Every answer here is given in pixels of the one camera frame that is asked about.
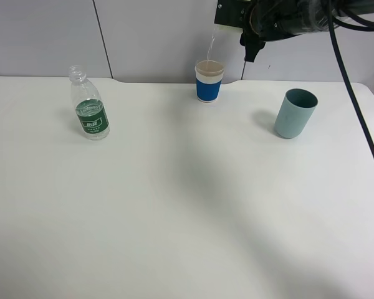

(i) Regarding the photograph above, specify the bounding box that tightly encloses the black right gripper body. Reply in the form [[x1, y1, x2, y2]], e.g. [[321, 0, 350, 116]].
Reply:
[[213, 0, 300, 43]]

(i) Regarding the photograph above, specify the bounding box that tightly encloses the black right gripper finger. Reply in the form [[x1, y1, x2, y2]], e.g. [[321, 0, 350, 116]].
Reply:
[[240, 32, 266, 62]]

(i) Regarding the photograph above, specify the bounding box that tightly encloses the pale green plastic cup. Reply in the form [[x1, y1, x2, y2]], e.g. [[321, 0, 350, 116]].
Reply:
[[215, 24, 242, 33]]

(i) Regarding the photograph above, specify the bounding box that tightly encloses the clear bottle green label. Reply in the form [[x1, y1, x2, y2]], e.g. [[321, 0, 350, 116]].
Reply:
[[69, 65, 110, 140]]

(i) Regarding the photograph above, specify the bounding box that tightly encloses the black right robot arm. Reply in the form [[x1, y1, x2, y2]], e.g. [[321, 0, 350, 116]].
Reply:
[[214, 0, 374, 62]]

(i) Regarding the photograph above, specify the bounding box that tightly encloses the blue sleeved paper cup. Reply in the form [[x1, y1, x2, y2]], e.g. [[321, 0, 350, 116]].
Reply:
[[195, 60, 224, 103]]

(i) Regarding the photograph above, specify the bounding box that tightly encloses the teal blue plastic cup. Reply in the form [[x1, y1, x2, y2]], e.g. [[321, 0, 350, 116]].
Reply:
[[274, 88, 318, 139]]

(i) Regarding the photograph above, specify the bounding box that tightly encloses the black right camera cable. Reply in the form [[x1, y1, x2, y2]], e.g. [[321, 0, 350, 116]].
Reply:
[[327, 0, 374, 184]]

